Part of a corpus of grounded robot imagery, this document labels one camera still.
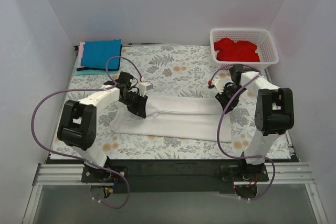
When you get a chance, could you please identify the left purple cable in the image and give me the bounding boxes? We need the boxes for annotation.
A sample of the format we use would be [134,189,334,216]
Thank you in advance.
[31,56,144,210]

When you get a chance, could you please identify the teal folded t shirt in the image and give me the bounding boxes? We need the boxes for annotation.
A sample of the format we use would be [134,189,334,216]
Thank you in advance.
[74,59,107,76]

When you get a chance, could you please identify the aluminium mounting rail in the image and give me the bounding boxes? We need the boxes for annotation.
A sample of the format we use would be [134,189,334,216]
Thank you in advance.
[33,162,314,185]

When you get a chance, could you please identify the white plastic basket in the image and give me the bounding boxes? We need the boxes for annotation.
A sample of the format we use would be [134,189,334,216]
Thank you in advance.
[209,28,279,70]

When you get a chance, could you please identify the floral table mat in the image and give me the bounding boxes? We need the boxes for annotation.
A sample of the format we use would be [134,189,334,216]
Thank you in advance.
[49,45,292,161]

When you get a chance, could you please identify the purple cable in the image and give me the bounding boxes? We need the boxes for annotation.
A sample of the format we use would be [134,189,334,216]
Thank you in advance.
[31,56,144,210]
[208,63,276,201]

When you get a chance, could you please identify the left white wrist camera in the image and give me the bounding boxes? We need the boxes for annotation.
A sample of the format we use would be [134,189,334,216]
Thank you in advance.
[136,82,153,97]

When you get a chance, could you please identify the blue folded t shirt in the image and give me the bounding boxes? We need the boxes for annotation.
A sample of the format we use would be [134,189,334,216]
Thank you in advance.
[78,39,122,71]

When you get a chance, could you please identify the red t shirt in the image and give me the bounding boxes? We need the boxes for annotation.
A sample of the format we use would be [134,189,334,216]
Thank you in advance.
[214,38,260,62]

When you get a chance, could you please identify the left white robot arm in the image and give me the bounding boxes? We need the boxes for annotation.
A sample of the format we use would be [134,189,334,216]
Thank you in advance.
[57,72,153,182]

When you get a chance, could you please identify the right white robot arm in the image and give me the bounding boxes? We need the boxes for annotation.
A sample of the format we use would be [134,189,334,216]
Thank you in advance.
[208,64,295,182]

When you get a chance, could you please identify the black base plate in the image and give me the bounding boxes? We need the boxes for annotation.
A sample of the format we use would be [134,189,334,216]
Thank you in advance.
[81,159,271,194]

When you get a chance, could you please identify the white t shirt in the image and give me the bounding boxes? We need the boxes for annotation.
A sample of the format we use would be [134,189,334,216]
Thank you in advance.
[110,96,223,142]

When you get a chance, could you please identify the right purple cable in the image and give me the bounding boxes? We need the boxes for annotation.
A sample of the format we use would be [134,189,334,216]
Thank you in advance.
[208,63,276,201]

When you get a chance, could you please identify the pink folded t shirt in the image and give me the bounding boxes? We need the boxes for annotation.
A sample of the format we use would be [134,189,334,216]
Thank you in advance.
[77,42,85,68]

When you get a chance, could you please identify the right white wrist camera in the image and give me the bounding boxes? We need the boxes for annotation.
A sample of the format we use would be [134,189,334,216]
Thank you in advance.
[212,79,226,94]

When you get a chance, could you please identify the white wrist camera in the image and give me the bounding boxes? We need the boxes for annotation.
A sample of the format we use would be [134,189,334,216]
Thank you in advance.
[136,82,153,97]
[212,79,226,94]

